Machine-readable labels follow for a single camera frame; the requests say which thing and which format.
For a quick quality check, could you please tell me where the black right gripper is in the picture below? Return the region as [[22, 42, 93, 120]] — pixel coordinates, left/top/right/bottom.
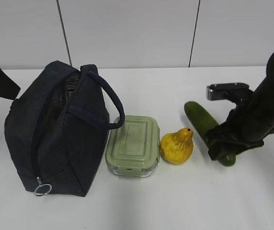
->
[[204, 90, 274, 161]]

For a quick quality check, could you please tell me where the green toy cucumber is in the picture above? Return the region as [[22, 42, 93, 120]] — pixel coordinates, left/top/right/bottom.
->
[[184, 101, 237, 167]]

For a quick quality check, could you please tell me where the yellow toy pear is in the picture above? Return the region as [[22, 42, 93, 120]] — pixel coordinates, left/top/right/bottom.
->
[[160, 127, 194, 165]]

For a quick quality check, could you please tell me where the dark blue lunch bag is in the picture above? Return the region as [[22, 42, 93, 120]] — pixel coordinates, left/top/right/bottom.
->
[[4, 61, 125, 196]]

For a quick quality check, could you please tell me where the green lid glass container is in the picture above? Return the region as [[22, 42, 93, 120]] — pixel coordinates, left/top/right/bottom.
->
[[105, 115, 160, 177]]

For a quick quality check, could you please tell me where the silver zipper pull ring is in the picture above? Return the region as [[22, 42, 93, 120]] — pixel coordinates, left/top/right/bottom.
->
[[34, 176, 53, 196]]

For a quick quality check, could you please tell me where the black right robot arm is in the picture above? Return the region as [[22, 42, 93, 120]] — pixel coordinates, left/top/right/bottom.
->
[[205, 52, 274, 161]]

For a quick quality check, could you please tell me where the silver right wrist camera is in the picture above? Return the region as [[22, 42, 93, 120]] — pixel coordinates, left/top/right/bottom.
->
[[206, 82, 251, 103]]

